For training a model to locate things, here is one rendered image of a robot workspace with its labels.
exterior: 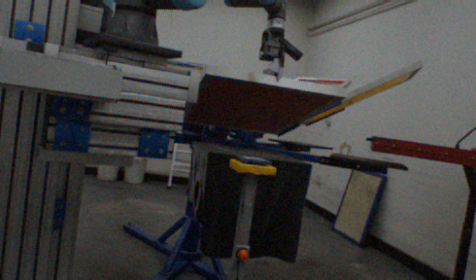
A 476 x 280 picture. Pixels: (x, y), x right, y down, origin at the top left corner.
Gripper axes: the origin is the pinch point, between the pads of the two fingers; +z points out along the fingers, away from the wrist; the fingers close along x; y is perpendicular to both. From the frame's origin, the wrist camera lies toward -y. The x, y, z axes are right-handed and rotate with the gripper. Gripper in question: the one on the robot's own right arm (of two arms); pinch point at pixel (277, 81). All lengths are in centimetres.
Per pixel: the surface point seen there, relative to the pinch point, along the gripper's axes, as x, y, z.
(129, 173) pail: -448, 41, -8
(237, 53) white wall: -430, -90, -199
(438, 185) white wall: -148, -200, 8
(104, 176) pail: -448, 73, 0
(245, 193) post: 12.1, 13.4, 46.3
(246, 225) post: 9, 11, 56
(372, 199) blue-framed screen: -231, -191, 17
